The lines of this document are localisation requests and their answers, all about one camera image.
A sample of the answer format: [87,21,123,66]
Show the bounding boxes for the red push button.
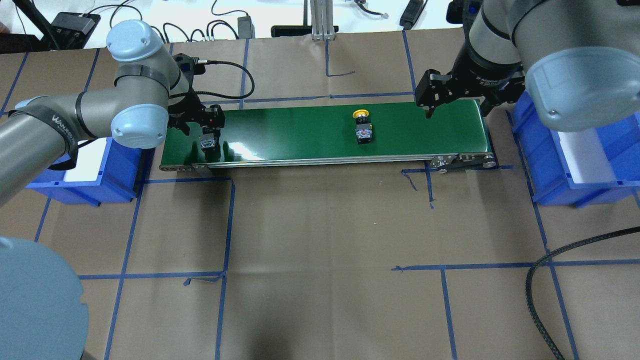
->
[199,131,219,153]

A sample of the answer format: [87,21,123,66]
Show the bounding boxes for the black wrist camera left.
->
[173,53,206,76]

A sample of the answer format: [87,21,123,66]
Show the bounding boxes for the aluminium frame post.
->
[309,0,336,41]

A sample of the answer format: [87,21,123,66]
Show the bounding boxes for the yellow push button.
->
[352,109,374,145]

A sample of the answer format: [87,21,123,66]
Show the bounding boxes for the white foam pad right bin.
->
[557,129,617,184]

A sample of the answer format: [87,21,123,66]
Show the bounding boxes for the blue bin right side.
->
[512,92,640,208]

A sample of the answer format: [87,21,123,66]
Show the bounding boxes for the blue bin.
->
[512,92,640,208]
[26,137,143,207]

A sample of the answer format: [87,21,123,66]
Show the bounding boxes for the green conveyor belt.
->
[158,99,494,173]

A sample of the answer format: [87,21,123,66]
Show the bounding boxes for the blue bin left side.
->
[26,137,143,207]

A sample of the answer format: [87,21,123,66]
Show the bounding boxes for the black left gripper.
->
[167,92,226,142]

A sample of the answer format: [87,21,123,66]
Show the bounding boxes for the black power adapter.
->
[237,15,256,40]

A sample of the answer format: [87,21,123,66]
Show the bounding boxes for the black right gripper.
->
[414,43,525,119]

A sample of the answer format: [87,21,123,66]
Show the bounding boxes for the black braided cable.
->
[525,226,640,360]

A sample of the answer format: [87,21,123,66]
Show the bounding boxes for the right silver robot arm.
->
[414,0,640,133]

